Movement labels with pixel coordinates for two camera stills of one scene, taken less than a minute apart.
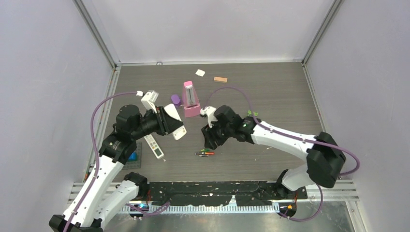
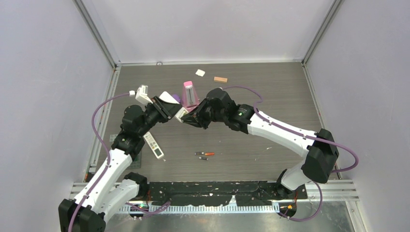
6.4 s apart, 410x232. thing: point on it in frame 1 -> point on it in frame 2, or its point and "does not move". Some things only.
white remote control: x=172 y=111 -> x=167 y=96
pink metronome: x=191 y=104 does not move
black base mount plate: x=192 y=193 does not move
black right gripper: x=211 y=137 -> x=196 y=118
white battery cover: x=200 y=73 does not move
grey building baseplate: x=137 y=164 does not move
